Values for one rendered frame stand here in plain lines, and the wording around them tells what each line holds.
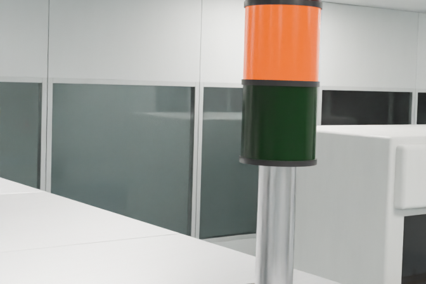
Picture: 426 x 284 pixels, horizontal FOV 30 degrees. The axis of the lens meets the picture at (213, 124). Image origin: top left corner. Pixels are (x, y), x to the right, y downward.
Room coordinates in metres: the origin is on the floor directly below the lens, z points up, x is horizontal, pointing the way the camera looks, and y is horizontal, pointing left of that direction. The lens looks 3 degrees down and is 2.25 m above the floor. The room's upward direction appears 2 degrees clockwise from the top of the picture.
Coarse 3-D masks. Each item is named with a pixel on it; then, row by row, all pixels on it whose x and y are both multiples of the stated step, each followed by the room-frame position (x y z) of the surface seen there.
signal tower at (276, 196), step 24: (264, 0) 0.49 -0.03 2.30; (288, 0) 0.49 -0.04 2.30; (264, 168) 0.51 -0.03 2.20; (288, 168) 0.51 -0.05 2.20; (264, 192) 0.51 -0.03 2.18; (288, 192) 0.51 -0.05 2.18; (264, 216) 0.51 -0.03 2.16; (288, 216) 0.51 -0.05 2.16; (264, 240) 0.51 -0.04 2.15; (288, 240) 0.51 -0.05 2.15; (264, 264) 0.51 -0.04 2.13; (288, 264) 0.51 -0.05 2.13
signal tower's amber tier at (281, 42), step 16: (256, 16) 0.50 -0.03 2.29; (272, 16) 0.49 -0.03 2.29; (288, 16) 0.49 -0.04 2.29; (304, 16) 0.50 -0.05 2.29; (320, 16) 0.51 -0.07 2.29; (256, 32) 0.50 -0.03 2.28; (272, 32) 0.49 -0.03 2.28; (288, 32) 0.49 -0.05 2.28; (304, 32) 0.50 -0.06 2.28; (256, 48) 0.50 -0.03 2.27; (272, 48) 0.49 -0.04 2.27; (288, 48) 0.49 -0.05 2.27; (304, 48) 0.50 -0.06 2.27; (256, 64) 0.50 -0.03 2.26; (272, 64) 0.49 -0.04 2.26; (288, 64) 0.49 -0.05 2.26; (304, 64) 0.50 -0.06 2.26; (288, 80) 0.49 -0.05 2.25; (304, 80) 0.50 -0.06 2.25
